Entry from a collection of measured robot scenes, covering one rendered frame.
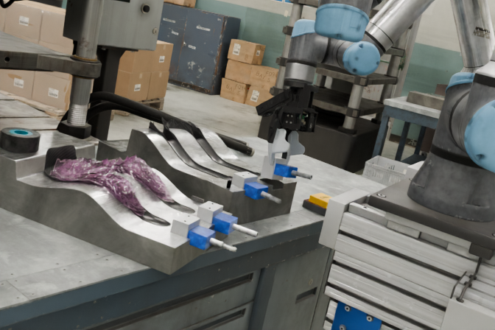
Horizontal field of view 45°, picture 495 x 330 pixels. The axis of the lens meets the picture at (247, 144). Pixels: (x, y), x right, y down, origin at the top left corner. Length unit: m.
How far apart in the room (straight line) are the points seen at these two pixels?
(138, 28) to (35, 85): 3.36
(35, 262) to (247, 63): 7.42
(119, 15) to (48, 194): 1.02
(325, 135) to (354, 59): 4.09
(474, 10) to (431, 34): 6.26
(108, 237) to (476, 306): 0.66
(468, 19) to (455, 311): 0.85
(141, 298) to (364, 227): 0.47
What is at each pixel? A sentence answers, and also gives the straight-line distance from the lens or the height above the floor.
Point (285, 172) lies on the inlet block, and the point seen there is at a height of 0.93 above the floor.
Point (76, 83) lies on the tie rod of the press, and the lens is 1.94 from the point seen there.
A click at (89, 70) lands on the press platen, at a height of 1.01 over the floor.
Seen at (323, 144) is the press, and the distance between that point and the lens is 5.43.
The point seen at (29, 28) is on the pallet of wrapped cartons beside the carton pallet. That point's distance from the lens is 5.51.
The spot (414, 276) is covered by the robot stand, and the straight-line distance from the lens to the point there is 1.09.
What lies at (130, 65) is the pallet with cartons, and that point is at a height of 0.51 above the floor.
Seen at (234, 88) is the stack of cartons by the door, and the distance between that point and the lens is 8.35.
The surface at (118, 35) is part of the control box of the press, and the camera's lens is 2.14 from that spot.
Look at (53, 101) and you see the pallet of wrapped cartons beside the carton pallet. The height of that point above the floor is 0.19.
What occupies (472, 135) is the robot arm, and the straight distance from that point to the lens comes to 0.88.
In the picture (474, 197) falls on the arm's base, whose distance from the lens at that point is 1.06.
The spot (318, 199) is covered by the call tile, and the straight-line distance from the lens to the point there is 1.65.
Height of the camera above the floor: 1.30
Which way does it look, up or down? 13 degrees down
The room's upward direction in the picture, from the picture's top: 12 degrees clockwise
